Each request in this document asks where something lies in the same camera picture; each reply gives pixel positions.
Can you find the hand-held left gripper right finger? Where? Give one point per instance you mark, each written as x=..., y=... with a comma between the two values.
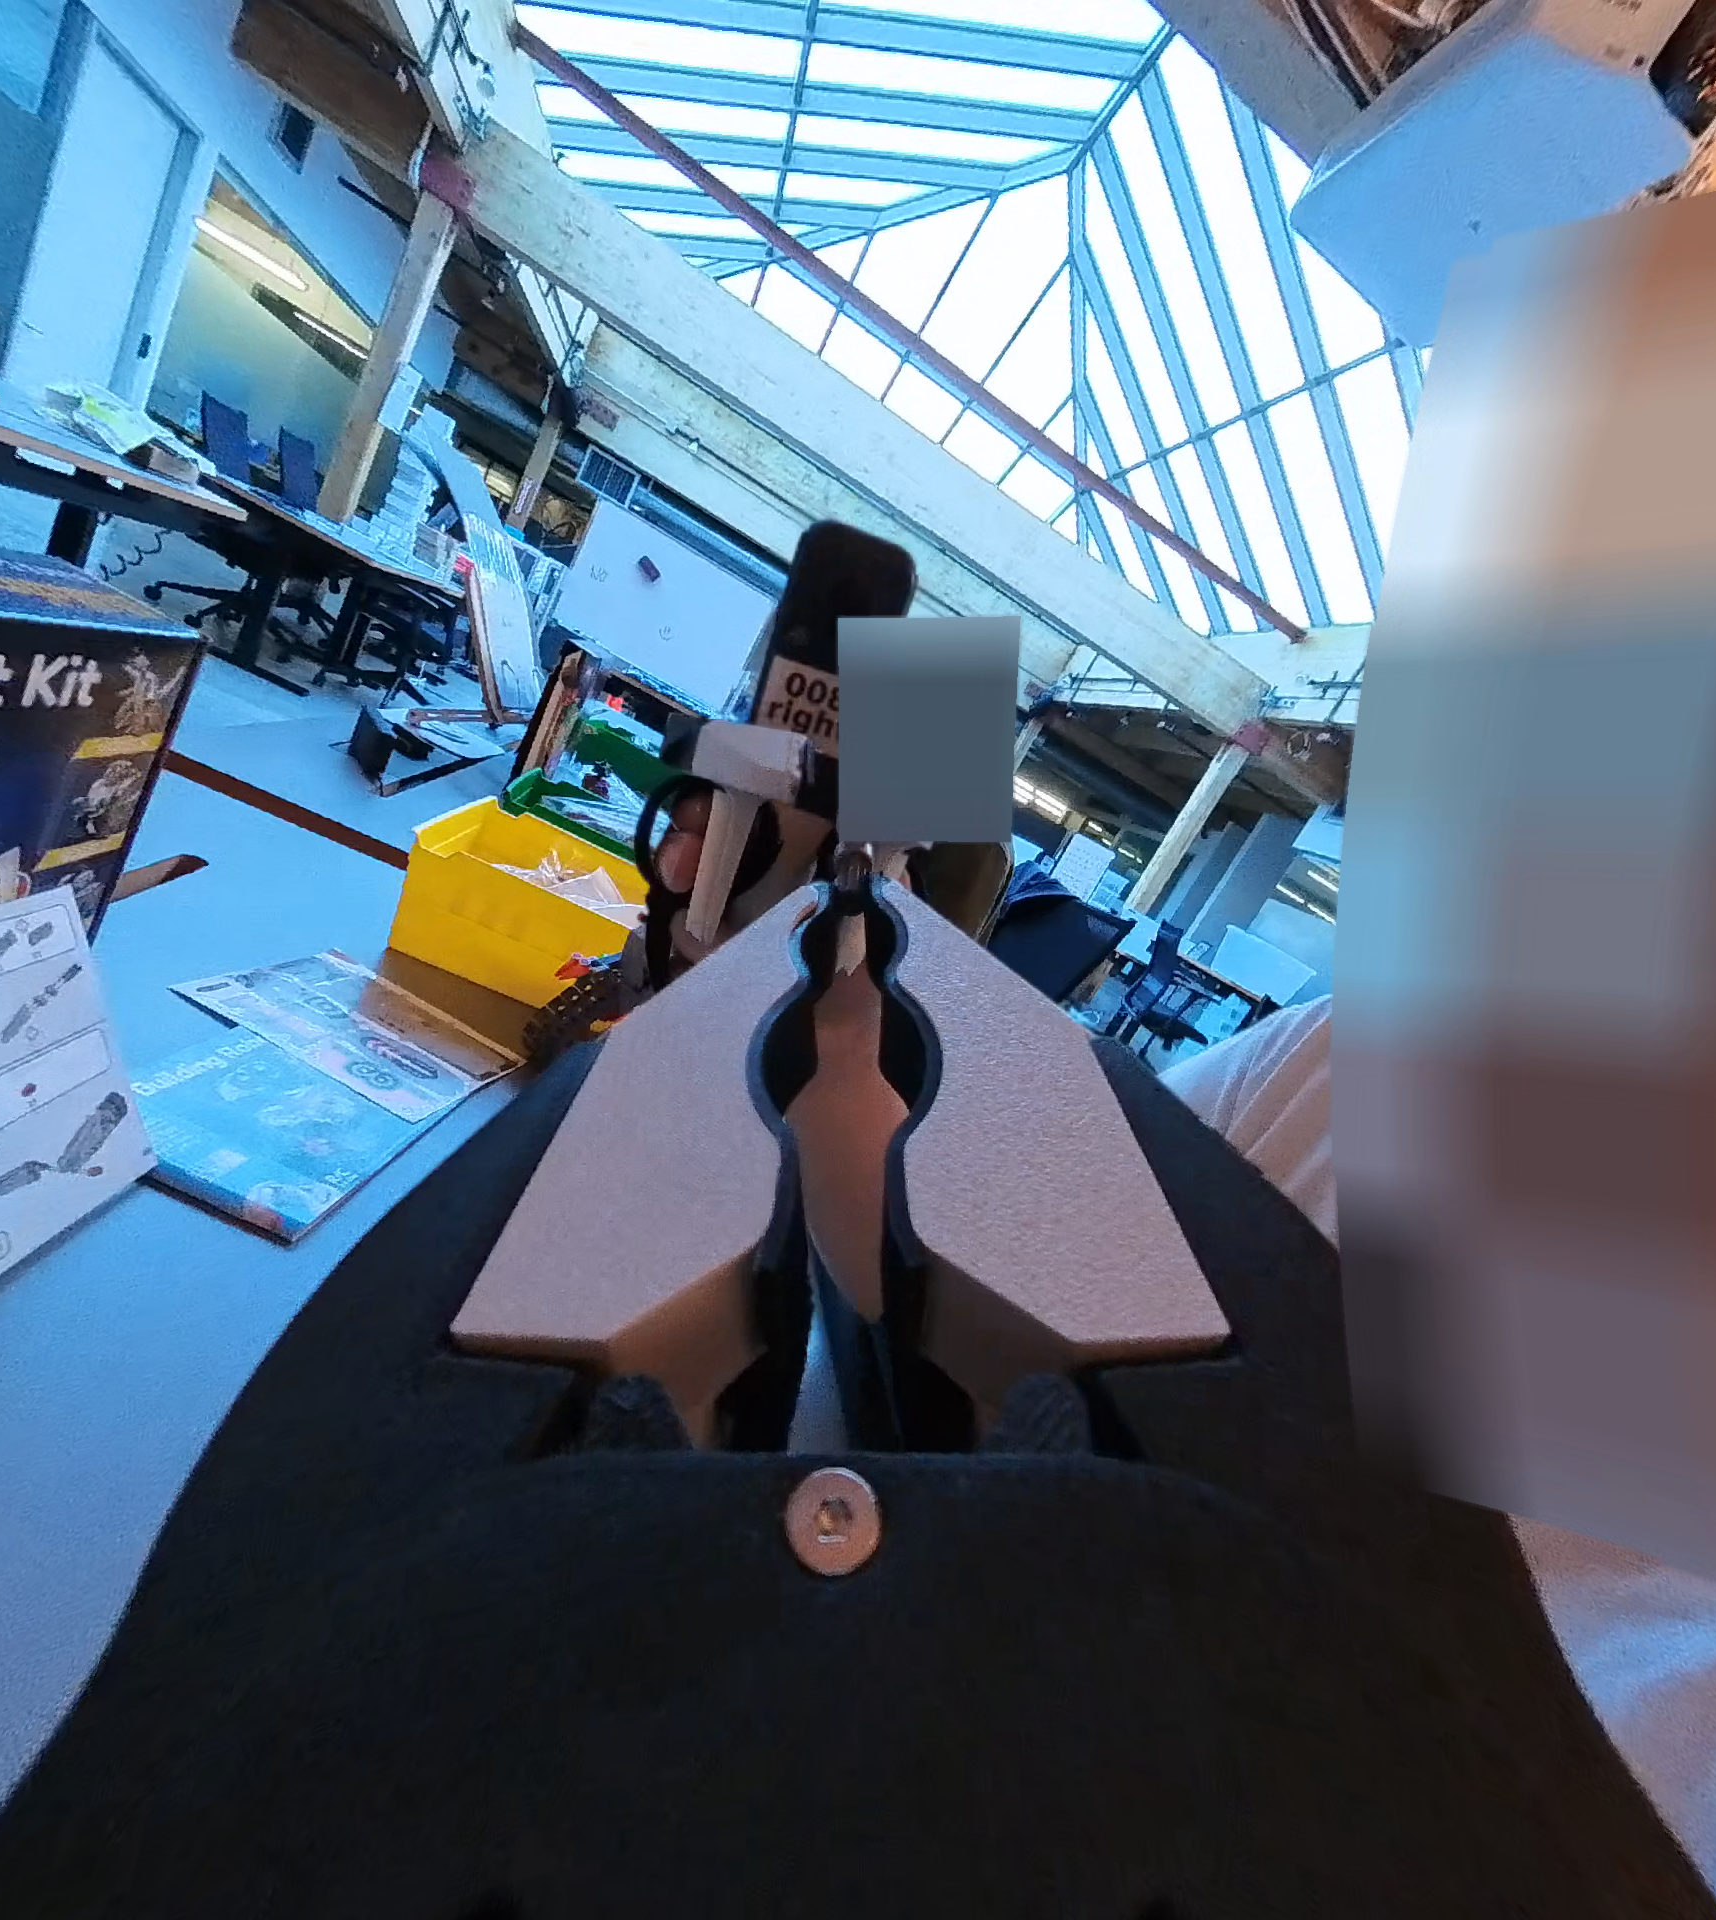
x=1069, y=1200

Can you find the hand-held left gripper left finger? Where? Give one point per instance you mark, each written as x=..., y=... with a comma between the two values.
x=619, y=1200

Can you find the thin black toy axle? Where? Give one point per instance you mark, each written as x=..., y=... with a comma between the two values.
x=853, y=939

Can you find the person's right hand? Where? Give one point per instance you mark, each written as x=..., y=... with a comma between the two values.
x=847, y=1111

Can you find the whiteboard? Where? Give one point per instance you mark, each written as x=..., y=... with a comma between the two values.
x=679, y=600

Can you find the wooden roof beam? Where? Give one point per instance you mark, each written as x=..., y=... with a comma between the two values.
x=798, y=404

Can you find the black orange toy vehicle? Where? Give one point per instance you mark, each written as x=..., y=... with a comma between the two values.
x=580, y=1020

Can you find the black mesh office chair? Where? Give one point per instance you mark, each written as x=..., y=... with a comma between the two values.
x=1061, y=939

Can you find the yellow bin with plastic bags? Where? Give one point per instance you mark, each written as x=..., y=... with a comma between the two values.
x=469, y=914

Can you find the blue printed leaflet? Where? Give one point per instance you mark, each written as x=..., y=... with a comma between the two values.
x=273, y=1141

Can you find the green plastic bin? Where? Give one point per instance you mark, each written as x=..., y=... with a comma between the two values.
x=558, y=794

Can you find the glass skylight roof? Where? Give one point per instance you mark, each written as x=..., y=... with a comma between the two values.
x=1218, y=300

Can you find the black angled stand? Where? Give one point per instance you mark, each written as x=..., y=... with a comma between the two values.
x=387, y=743

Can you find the blue office chair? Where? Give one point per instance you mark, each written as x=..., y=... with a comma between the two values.
x=299, y=464
x=229, y=434

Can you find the open instruction booklet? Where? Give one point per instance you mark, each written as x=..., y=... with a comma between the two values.
x=2, y=1081

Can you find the ceiling light strip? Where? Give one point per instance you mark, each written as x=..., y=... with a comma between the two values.
x=250, y=252

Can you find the robot kit box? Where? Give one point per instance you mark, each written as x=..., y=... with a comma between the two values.
x=33, y=751

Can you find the long wooden work table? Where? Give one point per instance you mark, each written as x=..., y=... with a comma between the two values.
x=48, y=443

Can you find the wooden roof post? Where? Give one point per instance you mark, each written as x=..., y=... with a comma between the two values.
x=387, y=361

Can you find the wall vent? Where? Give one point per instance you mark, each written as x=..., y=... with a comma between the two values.
x=294, y=135

